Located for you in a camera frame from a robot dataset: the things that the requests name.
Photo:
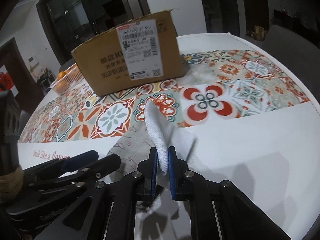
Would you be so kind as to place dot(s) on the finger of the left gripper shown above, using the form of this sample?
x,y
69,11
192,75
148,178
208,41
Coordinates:
x,y
100,168
80,158

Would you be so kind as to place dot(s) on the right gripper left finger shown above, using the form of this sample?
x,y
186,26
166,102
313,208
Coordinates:
x,y
147,181

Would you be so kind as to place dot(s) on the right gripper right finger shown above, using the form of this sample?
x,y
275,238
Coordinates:
x,y
180,177

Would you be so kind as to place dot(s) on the white tissue paper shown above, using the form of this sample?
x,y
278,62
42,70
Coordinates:
x,y
158,132

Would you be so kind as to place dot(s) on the left hand gloved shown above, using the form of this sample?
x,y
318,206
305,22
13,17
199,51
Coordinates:
x,y
11,184

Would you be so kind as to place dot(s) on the white fruit basket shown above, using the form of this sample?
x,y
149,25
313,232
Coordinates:
x,y
73,77

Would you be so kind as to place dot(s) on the orange fruit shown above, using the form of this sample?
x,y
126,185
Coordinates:
x,y
61,75

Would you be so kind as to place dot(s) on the patterned tablecloth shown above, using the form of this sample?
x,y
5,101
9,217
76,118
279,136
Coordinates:
x,y
255,123

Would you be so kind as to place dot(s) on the brown cardboard box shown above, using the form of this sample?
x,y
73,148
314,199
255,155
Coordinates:
x,y
137,52

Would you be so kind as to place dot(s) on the grey dining chair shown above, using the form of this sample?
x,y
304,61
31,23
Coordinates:
x,y
296,53

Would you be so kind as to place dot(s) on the red fu wall poster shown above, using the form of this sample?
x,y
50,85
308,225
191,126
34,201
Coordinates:
x,y
6,82

